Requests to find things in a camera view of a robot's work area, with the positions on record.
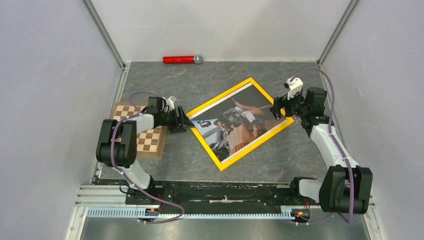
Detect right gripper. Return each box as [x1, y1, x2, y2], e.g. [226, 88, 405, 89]
[269, 88, 309, 120]

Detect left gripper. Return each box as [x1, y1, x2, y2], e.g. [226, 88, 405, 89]
[158, 105, 195, 134]

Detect printed photo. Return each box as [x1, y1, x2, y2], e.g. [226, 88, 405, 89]
[190, 82, 288, 163]

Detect yellow wooden picture frame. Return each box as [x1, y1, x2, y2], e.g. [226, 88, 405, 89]
[185, 77, 296, 172]

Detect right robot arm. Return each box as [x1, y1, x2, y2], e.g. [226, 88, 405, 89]
[269, 87, 373, 215]

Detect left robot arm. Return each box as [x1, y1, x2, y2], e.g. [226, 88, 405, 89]
[95, 95, 195, 204]

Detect wooden chessboard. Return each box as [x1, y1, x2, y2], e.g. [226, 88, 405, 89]
[110, 102, 167, 159]

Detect red glitter microphone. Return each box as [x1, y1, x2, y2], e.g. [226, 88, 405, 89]
[162, 54, 204, 64]

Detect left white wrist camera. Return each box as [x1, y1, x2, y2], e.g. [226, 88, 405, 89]
[165, 96, 177, 113]

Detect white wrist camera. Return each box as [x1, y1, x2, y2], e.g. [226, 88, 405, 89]
[165, 96, 177, 113]
[284, 76, 304, 100]

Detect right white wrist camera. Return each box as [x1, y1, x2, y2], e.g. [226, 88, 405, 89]
[284, 76, 304, 100]

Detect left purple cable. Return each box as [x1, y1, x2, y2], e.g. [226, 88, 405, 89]
[109, 92, 186, 225]

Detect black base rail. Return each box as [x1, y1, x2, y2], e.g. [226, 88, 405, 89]
[92, 177, 323, 208]

